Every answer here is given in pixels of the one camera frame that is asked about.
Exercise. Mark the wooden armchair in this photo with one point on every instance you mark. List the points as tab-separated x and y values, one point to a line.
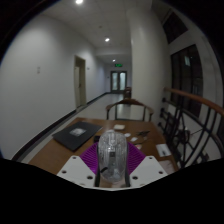
130	102

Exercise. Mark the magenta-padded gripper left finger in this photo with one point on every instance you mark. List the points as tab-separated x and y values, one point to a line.
76	168

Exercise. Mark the wooden side door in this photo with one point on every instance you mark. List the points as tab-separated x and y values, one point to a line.
80	83

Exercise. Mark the wood-topped black metal railing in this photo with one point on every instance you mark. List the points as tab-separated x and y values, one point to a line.
196	98

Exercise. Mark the glass double door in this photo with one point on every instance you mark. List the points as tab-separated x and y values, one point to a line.
118	81

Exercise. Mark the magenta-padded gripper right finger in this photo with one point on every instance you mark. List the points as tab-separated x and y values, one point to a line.
148	168

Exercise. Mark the green exit sign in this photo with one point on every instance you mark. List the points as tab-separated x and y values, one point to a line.
118	65

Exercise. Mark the small white packet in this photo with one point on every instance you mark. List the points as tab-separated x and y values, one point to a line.
134	139
138	146
127	135

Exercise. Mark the small black box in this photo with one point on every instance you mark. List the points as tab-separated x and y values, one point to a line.
96	138

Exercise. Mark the black closed laptop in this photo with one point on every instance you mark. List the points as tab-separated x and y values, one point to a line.
76	135

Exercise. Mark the dark-framed window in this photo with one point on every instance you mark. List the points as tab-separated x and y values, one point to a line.
186	80

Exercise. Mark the white paper sheet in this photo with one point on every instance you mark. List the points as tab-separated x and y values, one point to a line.
163	150

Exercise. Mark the ceiling lights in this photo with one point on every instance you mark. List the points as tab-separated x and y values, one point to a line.
107	39

